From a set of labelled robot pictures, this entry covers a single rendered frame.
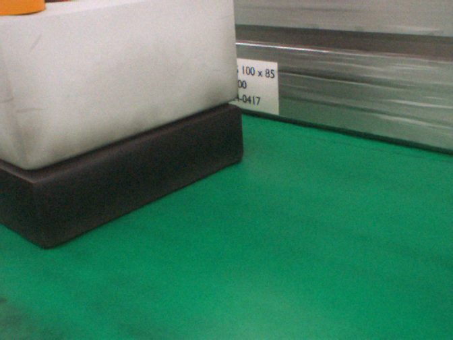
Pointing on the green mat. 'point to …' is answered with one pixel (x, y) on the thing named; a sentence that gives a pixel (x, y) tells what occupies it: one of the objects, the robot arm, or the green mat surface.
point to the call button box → (112, 108)
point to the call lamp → (21, 7)
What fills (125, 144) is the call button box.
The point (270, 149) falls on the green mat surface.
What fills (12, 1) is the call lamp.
